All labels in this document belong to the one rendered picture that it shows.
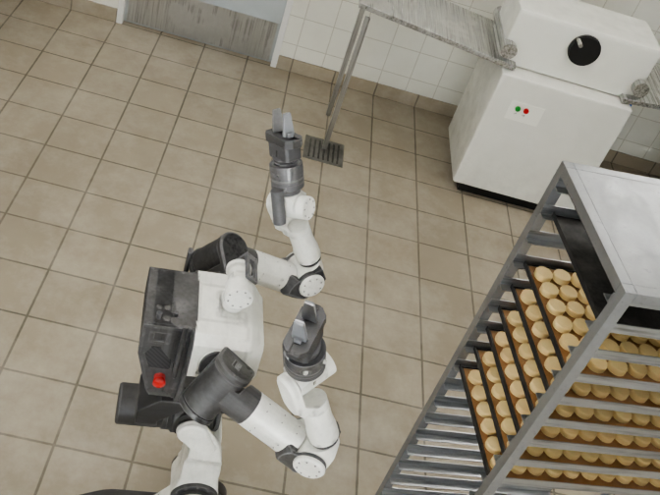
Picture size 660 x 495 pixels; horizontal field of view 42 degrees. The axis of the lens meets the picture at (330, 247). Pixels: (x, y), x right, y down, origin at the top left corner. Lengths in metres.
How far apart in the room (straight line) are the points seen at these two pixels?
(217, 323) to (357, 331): 2.15
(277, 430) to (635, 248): 0.93
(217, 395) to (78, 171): 2.85
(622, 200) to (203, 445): 1.28
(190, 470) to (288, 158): 0.97
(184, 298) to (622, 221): 1.07
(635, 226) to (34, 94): 3.78
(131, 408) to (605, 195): 1.34
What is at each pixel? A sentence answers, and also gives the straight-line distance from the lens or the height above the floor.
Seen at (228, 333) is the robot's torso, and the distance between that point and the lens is 2.05.
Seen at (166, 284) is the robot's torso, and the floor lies 1.38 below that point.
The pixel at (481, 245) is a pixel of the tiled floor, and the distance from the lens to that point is 5.04.
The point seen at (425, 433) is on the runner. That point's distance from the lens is 2.97.
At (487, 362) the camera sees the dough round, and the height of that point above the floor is 1.14.
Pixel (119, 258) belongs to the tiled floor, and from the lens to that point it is 4.19.
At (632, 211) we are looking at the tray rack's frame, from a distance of 2.23.
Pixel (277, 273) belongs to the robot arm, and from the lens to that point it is 2.36.
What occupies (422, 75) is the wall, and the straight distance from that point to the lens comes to 5.96.
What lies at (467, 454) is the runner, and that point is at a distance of 3.12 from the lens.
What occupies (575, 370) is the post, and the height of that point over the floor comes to 1.56.
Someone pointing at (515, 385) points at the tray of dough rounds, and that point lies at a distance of 2.45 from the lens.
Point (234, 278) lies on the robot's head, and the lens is 2.03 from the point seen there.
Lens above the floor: 2.87
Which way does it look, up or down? 39 degrees down
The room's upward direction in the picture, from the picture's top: 21 degrees clockwise
